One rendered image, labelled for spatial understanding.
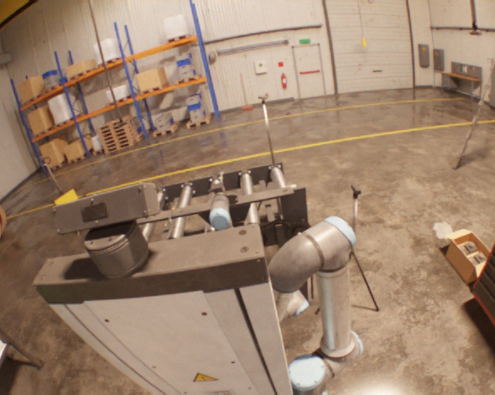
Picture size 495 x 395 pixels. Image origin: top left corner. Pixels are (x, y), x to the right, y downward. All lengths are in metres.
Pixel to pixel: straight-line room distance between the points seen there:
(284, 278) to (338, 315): 0.30
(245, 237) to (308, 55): 10.58
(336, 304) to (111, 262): 0.71
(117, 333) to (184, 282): 0.19
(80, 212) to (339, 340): 0.93
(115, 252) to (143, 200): 0.07
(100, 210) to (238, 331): 0.24
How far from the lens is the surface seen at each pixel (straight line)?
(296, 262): 0.67
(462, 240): 3.04
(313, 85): 10.90
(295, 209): 1.69
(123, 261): 0.30
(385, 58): 12.29
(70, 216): 0.32
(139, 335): 0.43
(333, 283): 0.80
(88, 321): 0.44
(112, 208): 0.28
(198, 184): 2.62
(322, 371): 1.09
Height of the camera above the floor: 1.97
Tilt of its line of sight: 30 degrees down
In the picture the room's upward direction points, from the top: 12 degrees counter-clockwise
